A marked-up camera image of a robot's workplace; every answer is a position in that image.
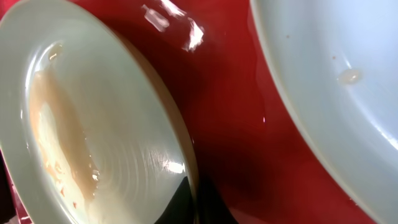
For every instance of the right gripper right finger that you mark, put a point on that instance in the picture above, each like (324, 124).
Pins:
(211, 207)

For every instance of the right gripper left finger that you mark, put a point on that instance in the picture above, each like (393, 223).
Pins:
(180, 209)

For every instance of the light blue plate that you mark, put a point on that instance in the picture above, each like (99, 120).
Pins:
(89, 131)
(334, 64)

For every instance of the light blue plate top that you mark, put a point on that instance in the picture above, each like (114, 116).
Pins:
(334, 64)

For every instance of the red plastic tray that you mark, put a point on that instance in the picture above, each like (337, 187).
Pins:
(209, 56)

